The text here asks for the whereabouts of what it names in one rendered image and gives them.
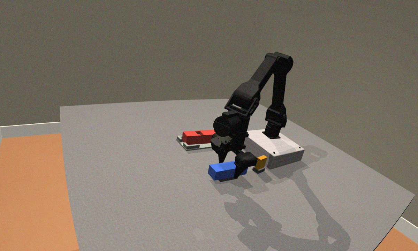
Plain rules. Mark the yellow rectangular block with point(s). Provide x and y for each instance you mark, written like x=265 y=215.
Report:
x=261 y=162

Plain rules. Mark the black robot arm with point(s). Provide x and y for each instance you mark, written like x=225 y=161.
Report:
x=247 y=97

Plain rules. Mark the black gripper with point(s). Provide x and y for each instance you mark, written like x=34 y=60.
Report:
x=242 y=160

